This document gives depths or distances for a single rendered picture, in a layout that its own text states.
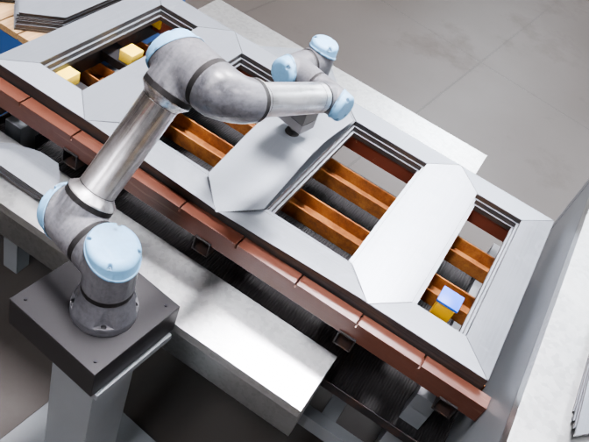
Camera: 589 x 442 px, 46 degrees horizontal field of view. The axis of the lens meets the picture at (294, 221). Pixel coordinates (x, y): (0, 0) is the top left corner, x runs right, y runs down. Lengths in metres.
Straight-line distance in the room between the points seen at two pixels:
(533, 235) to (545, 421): 0.83
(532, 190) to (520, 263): 1.97
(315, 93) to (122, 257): 0.57
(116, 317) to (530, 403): 0.88
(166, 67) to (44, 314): 0.61
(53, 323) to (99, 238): 0.25
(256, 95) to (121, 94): 0.73
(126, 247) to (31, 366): 1.06
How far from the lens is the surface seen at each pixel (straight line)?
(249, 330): 1.81
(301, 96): 1.57
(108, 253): 1.47
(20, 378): 2.45
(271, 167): 1.90
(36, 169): 2.02
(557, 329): 1.70
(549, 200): 4.06
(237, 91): 1.40
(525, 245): 2.17
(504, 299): 1.96
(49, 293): 1.68
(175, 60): 1.44
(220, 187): 1.84
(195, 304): 1.82
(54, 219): 1.56
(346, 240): 2.07
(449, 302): 1.82
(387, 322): 1.75
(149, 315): 1.66
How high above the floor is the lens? 2.11
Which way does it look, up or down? 43 degrees down
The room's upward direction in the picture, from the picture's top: 23 degrees clockwise
